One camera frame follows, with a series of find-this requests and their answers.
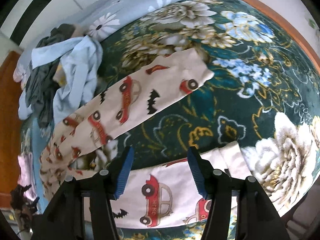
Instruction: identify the dark grey garment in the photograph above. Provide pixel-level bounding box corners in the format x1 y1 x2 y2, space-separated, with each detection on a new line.
25 23 76 128

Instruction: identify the light blue daisy quilt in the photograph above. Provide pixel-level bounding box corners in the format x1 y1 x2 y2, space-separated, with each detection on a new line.
13 0 182 83

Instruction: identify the cream car-print pajama garment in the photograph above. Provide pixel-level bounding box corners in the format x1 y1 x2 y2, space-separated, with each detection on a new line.
40 49 249 229

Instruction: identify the light blue shirt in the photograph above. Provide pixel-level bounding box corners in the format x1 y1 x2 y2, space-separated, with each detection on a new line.
31 35 103 124

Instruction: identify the teal floral bed blanket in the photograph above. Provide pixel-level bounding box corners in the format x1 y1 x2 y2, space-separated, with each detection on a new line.
19 0 320 240

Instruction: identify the pink folded blanket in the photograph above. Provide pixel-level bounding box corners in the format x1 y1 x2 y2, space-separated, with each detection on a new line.
17 152 37 200

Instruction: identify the wooden headboard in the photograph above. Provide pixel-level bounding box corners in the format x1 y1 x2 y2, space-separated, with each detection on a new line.
242 0 319 73

